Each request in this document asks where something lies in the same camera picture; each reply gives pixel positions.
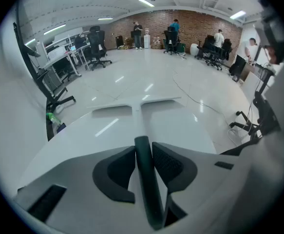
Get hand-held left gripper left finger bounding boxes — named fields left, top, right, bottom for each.
left=15, top=145, right=144, bottom=231

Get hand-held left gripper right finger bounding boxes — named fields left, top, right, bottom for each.
left=152, top=142, right=253, bottom=230

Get green spray bottle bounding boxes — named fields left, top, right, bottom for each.
left=45, top=112, right=62, bottom=128

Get person's grey clothing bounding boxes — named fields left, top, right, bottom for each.
left=219, top=45, right=284, bottom=234

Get black office chair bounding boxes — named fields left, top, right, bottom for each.
left=86, top=25, right=113, bottom=71
left=209, top=39, right=233, bottom=71
left=195, top=35, right=218, bottom=63
left=163, top=26, right=182, bottom=56
left=228, top=91, right=282, bottom=142

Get white board panel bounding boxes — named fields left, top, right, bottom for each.
left=241, top=71, right=261, bottom=103

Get white round bin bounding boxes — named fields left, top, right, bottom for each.
left=189, top=43, right=200, bottom=57

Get black mobile display stand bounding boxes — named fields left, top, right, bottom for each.
left=12, top=0, right=77, bottom=113

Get black monitor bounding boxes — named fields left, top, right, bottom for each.
left=230, top=54, right=247, bottom=83

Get cardboard boxes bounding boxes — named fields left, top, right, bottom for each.
left=152, top=36, right=165, bottom=50

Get white water dispenser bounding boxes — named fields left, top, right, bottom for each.
left=143, top=28, right=152, bottom=49

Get white office desk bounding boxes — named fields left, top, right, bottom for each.
left=43, top=44, right=85, bottom=84

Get black cabinet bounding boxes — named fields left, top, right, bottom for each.
left=115, top=35, right=125, bottom=49

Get white floor cable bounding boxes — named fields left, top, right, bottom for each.
left=172, top=68, right=241, bottom=147

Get black head-worn camera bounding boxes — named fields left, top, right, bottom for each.
left=258, top=0, right=284, bottom=65

